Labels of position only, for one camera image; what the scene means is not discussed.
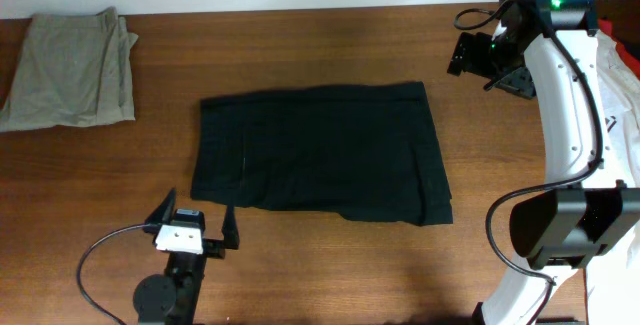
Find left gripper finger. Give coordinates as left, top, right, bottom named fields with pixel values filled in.
left=221, top=205, right=239, bottom=249
left=145, top=188, right=176, bottom=226

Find folded beige shorts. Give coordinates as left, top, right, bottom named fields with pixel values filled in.
left=1, top=7, right=138, bottom=132

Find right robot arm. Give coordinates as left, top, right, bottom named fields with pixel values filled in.
left=448, top=0, right=639, bottom=324

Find white printed t-shirt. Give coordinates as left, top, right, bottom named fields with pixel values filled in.
left=586, top=31, right=639, bottom=325

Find red garment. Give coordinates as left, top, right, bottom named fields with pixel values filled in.
left=598, top=18, right=639, bottom=78

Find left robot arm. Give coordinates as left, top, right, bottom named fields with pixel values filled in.
left=133, top=189, right=240, bottom=325

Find black shorts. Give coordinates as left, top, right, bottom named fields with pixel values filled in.
left=190, top=81, right=453, bottom=226

